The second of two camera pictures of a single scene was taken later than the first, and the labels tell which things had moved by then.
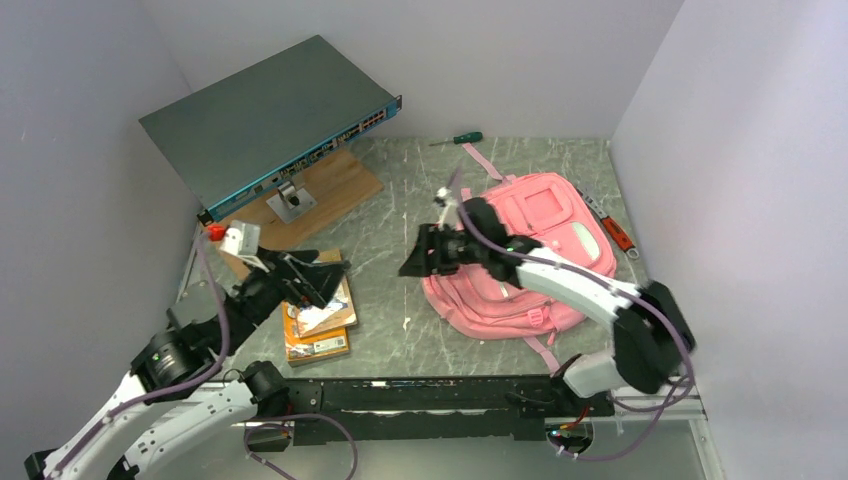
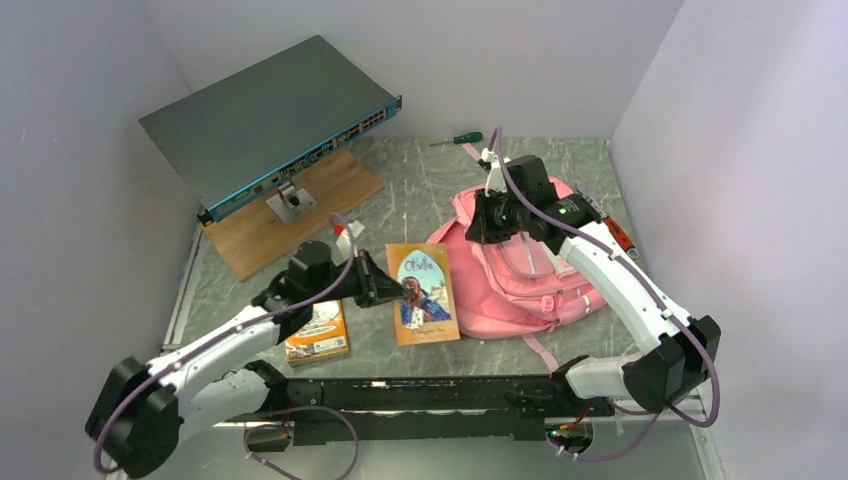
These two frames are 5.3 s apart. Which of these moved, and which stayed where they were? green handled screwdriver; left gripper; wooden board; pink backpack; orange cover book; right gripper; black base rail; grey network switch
Moved: left gripper; orange cover book; right gripper
Stayed: black base rail; pink backpack; grey network switch; green handled screwdriver; wooden board
